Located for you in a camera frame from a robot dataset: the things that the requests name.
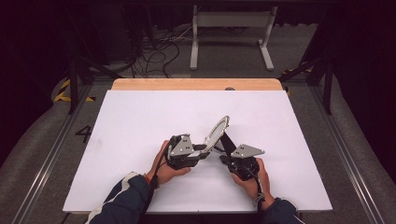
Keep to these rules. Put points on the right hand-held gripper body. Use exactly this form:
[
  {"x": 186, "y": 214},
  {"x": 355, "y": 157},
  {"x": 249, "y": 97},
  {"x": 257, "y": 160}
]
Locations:
[{"x": 244, "y": 161}]

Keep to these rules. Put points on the white plate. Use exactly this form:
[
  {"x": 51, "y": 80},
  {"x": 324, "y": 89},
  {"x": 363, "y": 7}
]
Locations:
[{"x": 218, "y": 132}]

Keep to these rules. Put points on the aluminium floor rail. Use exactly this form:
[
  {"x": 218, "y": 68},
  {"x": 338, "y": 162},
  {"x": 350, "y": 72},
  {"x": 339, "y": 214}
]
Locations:
[
  {"x": 46, "y": 161},
  {"x": 345, "y": 149}
]

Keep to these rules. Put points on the orange wristband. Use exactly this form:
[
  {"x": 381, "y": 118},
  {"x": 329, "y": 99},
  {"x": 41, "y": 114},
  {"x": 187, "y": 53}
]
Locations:
[{"x": 147, "y": 178}]

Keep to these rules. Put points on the black metal stand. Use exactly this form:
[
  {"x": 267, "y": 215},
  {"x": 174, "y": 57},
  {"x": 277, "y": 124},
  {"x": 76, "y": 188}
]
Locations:
[
  {"x": 73, "y": 87},
  {"x": 327, "y": 87}
]

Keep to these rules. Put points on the person's left hand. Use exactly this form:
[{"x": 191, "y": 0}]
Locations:
[{"x": 165, "y": 172}]

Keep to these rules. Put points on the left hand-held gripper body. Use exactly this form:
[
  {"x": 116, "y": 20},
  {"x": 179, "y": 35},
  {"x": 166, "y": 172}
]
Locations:
[{"x": 182, "y": 151}]

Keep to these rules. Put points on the white metal desk frame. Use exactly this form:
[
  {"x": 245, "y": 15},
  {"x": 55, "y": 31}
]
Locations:
[{"x": 195, "y": 37}]

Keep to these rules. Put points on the person's right hand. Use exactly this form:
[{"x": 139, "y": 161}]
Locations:
[{"x": 257, "y": 186}]

